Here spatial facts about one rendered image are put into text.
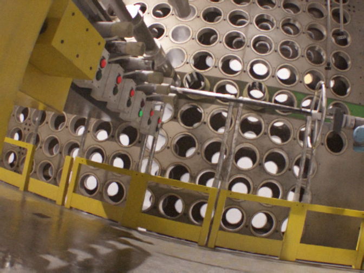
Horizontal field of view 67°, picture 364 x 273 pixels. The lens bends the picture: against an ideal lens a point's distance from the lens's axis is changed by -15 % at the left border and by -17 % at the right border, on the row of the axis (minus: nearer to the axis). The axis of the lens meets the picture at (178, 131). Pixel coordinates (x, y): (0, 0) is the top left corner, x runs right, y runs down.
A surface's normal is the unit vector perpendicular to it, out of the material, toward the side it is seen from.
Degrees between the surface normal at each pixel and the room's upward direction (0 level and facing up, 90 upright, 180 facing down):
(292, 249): 90
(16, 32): 90
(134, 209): 90
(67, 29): 90
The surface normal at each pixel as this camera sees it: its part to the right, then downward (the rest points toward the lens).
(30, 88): 0.96, 0.17
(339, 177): -0.19, -0.21
